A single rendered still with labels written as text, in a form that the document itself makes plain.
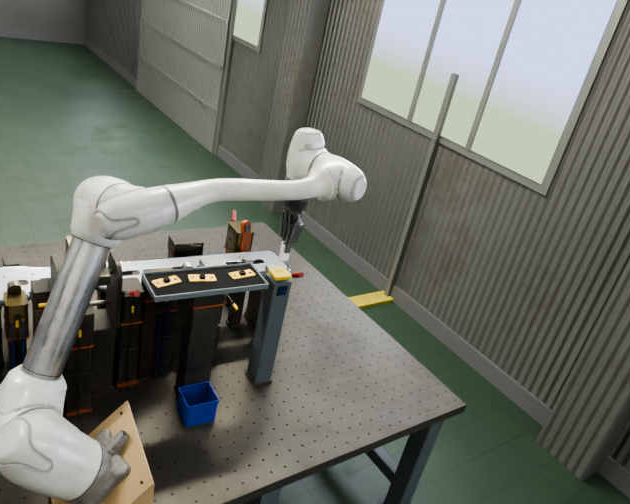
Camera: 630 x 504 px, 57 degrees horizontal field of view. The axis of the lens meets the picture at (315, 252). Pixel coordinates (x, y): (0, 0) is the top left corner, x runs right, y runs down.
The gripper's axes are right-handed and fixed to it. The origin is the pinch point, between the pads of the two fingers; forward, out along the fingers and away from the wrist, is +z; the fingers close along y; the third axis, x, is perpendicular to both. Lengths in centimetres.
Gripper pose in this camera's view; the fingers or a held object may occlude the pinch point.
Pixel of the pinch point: (285, 251)
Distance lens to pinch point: 189.6
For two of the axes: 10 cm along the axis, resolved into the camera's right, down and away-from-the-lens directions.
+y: -4.9, -4.9, 7.2
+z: -2.0, 8.7, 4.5
